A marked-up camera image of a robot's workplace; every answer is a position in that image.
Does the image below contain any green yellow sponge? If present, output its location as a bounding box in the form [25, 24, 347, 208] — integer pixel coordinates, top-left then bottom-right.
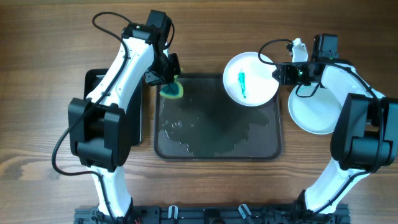
[159, 69, 183, 100]

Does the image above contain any white plate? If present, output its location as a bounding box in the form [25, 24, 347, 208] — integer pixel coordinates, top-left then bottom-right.
[223, 52, 279, 107]
[288, 85, 342, 134]

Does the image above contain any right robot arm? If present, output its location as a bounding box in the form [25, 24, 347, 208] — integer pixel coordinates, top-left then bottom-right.
[272, 34, 397, 220]

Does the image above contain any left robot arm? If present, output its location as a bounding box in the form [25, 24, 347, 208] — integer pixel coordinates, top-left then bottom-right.
[67, 10, 183, 223]

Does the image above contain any large dark grey tray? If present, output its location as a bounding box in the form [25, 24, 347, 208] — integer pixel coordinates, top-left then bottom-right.
[154, 73, 283, 161]

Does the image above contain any small black tray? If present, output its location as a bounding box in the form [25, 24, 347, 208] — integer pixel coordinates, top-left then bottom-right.
[83, 68, 143, 146]

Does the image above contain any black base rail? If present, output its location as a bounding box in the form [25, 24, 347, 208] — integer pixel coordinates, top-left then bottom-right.
[73, 204, 351, 224]

